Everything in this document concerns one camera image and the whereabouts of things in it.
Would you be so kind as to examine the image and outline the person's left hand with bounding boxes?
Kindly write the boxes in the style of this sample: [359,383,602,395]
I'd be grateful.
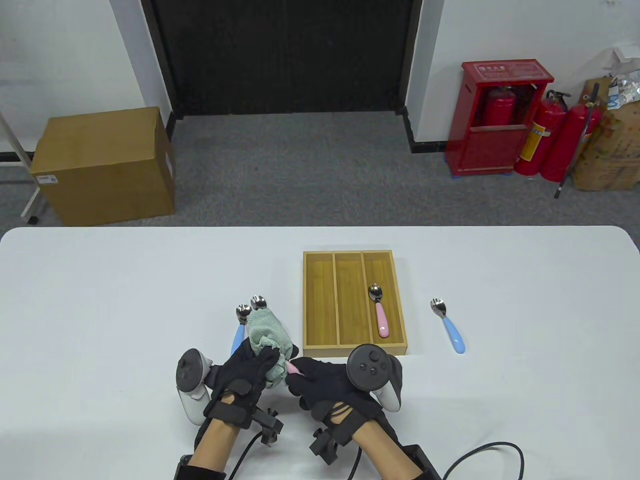
[202,339,282,431]

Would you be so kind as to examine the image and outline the person's right hand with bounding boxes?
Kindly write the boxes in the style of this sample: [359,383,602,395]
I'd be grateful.
[285,356,401,436]

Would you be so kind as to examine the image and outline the green fish scale cleaning cloth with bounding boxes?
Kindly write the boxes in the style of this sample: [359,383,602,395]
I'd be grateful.
[246,309,295,391]

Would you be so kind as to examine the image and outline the pink spoon compartment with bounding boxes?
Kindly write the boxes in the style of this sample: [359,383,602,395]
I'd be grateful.
[367,283,392,339]

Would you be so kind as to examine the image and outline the blue handle baby fork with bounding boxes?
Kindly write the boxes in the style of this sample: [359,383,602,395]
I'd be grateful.
[430,298,467,355]

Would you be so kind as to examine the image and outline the person's right forearm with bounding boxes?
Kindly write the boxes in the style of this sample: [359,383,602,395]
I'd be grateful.
[350,417,426,480]

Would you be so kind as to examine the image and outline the wooden cutlery tray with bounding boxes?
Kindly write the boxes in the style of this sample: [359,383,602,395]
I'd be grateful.
[302,250,408,359]

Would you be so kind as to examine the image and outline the brown cardboard box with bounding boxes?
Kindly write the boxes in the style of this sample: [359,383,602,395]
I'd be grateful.
[29,106,177,227]

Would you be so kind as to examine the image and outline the white wheeled stand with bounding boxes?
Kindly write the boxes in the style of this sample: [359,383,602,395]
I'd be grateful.
[0,107,42,225]

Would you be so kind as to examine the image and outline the red fire extinguisher cabinet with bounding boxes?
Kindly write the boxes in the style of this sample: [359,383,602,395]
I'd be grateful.
[445,60,555,177]

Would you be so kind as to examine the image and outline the black rod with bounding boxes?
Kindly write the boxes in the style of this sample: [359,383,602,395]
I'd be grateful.
[554,82,601,199]

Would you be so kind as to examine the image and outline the red extinguisher with yellow label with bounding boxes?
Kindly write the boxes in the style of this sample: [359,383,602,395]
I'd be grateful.
[514,90,571,177]

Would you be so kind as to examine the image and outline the red fire extinguisher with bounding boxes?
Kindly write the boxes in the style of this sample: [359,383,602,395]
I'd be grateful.
[482,86,517,127]
[540,102,603,183]

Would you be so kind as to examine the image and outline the printed worn cardboard box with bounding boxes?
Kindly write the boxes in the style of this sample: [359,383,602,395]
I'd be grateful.
[572,75,640,192]

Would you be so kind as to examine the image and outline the crumpled silver foil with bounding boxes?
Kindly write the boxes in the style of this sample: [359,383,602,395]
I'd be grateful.
[606,70,640,110]

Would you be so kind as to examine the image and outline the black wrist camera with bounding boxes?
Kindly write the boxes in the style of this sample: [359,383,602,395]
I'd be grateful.
[252,407,285,448]
[309,427,351,466]

